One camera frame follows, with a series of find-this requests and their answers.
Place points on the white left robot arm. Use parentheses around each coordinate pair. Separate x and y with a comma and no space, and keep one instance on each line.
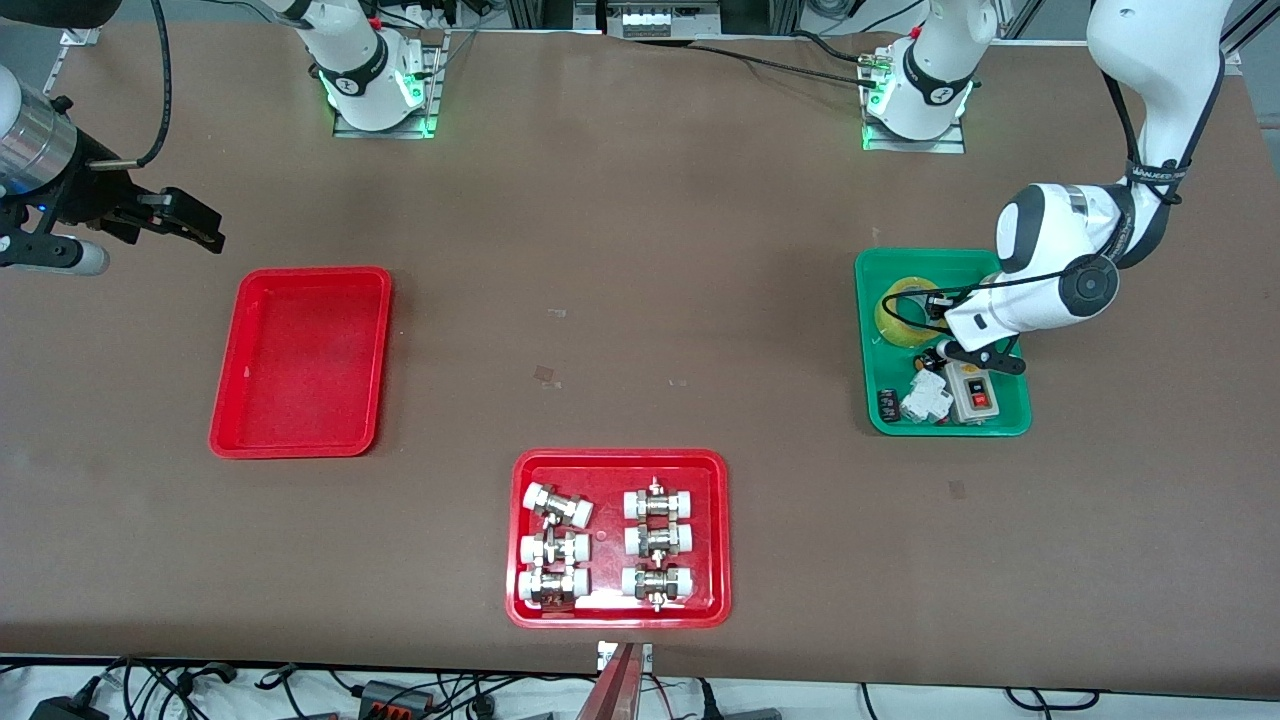
(1060,250)

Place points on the white capped metal pipe fitting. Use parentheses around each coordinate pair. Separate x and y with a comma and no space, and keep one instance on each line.
(657,583)
(658,540)
(558,505)
(658,502)
(555,549)
(553,587)

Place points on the small black relay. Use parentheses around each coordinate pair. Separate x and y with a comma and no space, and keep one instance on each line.
(888,405)

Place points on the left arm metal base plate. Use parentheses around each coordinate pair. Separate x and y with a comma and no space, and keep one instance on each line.
(950,145)

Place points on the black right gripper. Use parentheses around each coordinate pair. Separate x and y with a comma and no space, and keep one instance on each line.
(88,197)

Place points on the silver table corner bracket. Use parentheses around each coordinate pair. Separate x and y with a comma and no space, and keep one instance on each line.
(80,38)
(1234,60)

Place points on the black power adapter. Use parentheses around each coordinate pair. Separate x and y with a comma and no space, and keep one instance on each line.
(65,708)

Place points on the clear tape scrap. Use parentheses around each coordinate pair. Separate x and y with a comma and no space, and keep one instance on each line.
(546,375)

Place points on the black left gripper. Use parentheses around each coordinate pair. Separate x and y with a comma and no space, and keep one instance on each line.
(941,299)

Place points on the red tray holding fittings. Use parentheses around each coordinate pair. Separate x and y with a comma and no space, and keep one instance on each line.
(610,470)

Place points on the black and orange component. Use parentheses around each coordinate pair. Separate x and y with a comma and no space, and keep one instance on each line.
(928,360)

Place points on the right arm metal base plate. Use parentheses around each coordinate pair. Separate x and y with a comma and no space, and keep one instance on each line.
(432,90)

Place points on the white circuit breaker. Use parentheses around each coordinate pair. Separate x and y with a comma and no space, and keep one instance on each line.
(925,400)

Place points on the silver profile bracket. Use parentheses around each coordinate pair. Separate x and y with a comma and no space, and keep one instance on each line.
(603,655)

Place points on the black connector box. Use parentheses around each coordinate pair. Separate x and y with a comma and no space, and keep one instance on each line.
(395,697)

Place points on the empty red plastic tray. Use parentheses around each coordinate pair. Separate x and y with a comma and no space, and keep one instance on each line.
(300,370)

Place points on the green plastic tray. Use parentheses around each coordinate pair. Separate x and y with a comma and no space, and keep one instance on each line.
(880,375)

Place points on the yellow clear tape roll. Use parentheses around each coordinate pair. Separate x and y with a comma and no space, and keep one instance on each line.
(897,330)

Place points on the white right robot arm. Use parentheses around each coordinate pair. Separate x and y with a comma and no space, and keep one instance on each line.
(355,60)

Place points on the grey terminal block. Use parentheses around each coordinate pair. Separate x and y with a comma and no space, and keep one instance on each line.
(660,20)

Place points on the grey push button switch box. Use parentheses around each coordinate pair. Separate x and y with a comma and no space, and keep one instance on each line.
(975,398)

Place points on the red aluminium profile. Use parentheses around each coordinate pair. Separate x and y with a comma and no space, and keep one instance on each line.
(615,690)

